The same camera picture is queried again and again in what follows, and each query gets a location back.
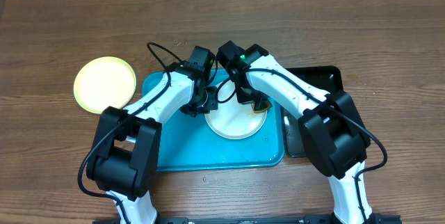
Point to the green yellow sponge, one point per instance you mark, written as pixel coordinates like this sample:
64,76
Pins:
260,106

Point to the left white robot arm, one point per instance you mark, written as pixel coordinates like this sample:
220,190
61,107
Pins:
124,154

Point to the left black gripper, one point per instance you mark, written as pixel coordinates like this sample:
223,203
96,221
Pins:
212,105

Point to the black water tray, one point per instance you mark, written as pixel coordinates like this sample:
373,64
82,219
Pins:
324,77

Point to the teal plastic tray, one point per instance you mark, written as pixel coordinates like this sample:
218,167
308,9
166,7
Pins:
189,143

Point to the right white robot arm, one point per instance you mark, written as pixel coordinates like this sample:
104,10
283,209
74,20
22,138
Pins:
332,132

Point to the white plate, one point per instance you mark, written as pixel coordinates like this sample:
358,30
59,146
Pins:
235,121

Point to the yellow plate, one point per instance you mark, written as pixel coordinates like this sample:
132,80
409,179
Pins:
103,82

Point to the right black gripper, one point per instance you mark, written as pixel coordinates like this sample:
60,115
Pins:
247,99

